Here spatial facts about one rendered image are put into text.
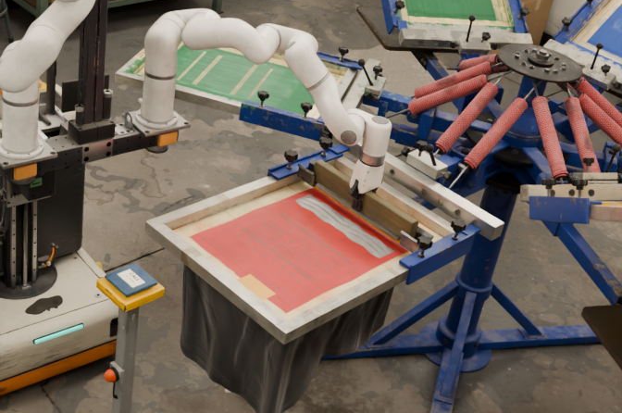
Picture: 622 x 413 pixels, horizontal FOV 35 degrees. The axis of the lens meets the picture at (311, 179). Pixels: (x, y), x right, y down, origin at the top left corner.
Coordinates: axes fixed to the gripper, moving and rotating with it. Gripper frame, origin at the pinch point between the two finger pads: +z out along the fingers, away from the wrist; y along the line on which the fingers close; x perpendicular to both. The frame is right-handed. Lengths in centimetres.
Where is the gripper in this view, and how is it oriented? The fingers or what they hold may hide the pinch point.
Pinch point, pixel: (362, 202)
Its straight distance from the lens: 300.0
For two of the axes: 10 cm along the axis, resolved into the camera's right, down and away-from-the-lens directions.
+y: -7.0, 2.7, -6.6
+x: 7.0, 4.6, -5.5
